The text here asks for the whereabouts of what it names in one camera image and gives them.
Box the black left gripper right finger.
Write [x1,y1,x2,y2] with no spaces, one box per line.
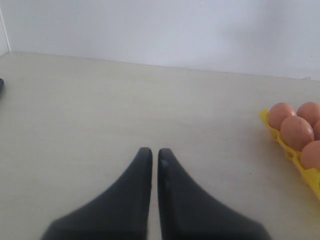
[157,148,272,240]

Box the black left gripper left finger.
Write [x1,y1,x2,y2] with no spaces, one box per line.
[41,147,153,240]

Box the yellow plastic egg tray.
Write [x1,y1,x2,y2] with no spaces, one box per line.
[258,109,320,200]

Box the brown egg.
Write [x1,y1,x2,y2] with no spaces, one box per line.
[300,140,320,170]
[313,120,320,141]
[280,115,315,152]

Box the brown egg packed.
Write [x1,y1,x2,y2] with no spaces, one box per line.
[296,101,320,127]
[268,102,296,131]

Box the dark cloth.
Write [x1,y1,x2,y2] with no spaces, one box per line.
[0,78,5,97]

